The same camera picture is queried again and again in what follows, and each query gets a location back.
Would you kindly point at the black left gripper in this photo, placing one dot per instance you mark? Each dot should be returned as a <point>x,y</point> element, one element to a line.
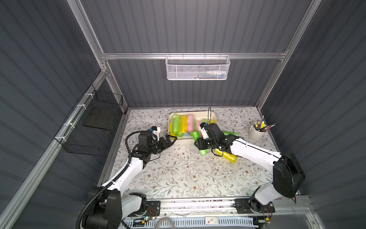
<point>162,144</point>

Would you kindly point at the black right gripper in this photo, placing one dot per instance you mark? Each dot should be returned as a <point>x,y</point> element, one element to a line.
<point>206,142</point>

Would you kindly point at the green labelled trash bag roll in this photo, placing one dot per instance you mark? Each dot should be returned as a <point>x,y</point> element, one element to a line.
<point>200,143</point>

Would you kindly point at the pink trash bag roll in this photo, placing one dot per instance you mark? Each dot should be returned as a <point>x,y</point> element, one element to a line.
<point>198,128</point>
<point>190,123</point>

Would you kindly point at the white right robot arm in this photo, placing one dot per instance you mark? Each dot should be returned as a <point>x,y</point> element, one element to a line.
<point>286,171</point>

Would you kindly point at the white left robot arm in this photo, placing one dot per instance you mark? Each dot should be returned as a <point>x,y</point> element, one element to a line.
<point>105,208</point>

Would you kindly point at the cream storage box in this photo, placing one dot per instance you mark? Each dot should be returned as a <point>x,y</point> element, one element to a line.
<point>197,118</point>

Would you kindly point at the white pen cup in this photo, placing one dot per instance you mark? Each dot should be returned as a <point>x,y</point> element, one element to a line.
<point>259,128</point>

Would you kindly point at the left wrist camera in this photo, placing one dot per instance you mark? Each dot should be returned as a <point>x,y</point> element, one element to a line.
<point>155,132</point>

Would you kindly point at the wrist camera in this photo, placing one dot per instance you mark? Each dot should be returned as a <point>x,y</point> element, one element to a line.
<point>203,130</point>
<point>155,132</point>

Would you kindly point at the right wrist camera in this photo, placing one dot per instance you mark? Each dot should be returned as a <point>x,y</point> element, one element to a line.
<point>203,130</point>

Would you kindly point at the white wire wall basket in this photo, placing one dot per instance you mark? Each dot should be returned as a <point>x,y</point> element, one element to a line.
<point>197,67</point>

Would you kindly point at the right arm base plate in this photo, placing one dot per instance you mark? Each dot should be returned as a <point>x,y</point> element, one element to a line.
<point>251,205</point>

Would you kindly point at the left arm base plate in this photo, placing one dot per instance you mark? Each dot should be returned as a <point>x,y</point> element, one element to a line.
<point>150,208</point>

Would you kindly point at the black wire side basket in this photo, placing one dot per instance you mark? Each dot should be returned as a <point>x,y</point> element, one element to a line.
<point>92,130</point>

